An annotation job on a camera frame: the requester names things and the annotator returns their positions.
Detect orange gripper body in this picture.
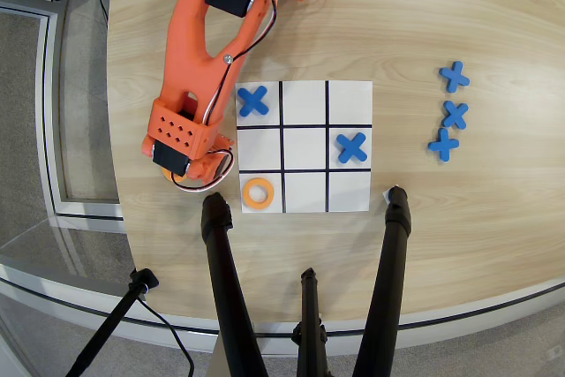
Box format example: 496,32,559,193
140,132,236,185

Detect black slim stand pole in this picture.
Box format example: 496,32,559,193
64,268,160,377

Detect black stand cable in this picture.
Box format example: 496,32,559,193
136,297,196,377

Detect thin black tripod leg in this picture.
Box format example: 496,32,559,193
290,267,330,377

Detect blue foam cross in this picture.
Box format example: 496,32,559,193
426,127,461,162
237,84,270,117
335,132,370,164
441,101,470,130
438,60,471,94

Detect white framed glass panel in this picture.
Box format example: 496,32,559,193
0,0,127,223

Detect white tic-tac-toe paper board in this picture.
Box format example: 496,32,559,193
235,79,374,215

